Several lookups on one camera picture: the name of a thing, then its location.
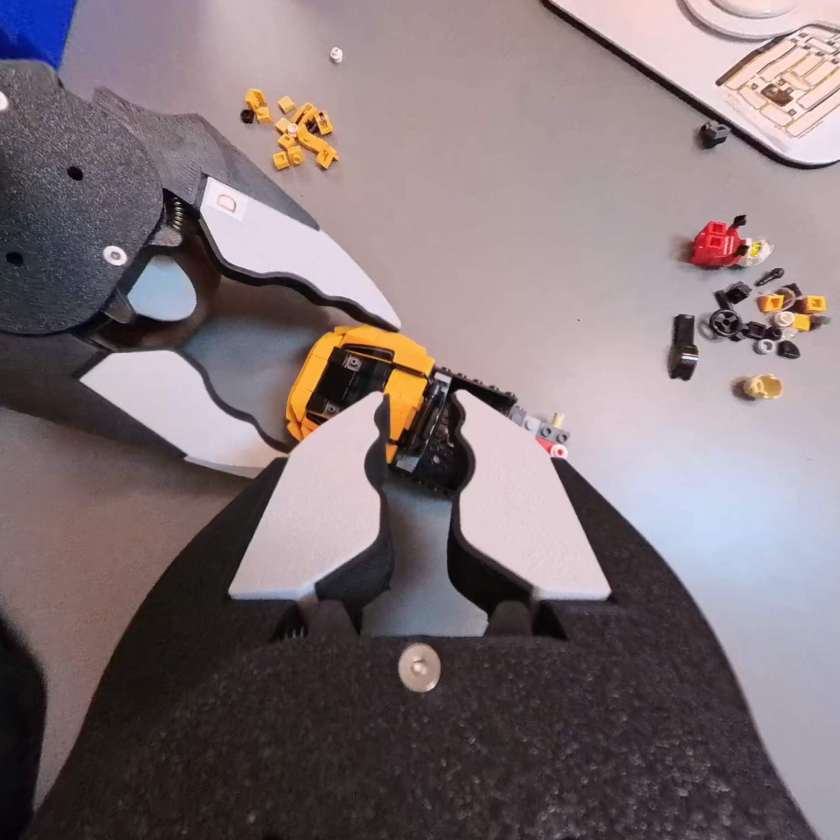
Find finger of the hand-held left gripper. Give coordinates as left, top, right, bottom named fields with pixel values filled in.
left=77, top=348, right=294, bottom=478
left=196, top=174, right=403, bottom=332

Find red lego minifigure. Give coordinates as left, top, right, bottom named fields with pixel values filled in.
left=689, top=215, right=775, bottom=270

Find yellow lego car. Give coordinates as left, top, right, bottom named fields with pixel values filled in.
left=285, top=325, right=573, bottom=494

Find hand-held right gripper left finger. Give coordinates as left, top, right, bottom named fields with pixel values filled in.
left=227, top=390, right=396, bottom=608

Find sticker sheet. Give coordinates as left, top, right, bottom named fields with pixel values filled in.
left=714, top=25, right=840, bottom=139

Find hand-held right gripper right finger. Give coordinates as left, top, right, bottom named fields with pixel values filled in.
left=448, top=390, right=613, bottom=608

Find blue plastic bin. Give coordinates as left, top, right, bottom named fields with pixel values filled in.
left=0, top=0, right=76, bottom=70

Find pile of small lego pieces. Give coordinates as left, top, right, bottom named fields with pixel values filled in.
left=709, top=268, right=831, bottom=358

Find pile of yellow lego bricks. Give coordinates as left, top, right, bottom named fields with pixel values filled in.
left=241, top=88, right=341, bottom=173

